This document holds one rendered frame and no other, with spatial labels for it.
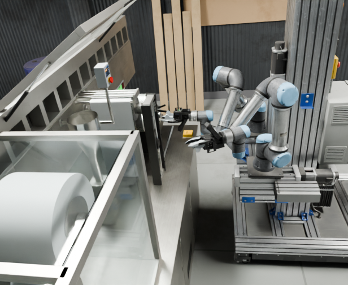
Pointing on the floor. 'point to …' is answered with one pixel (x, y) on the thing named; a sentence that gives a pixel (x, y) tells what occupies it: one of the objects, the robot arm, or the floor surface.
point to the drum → (32, 64)
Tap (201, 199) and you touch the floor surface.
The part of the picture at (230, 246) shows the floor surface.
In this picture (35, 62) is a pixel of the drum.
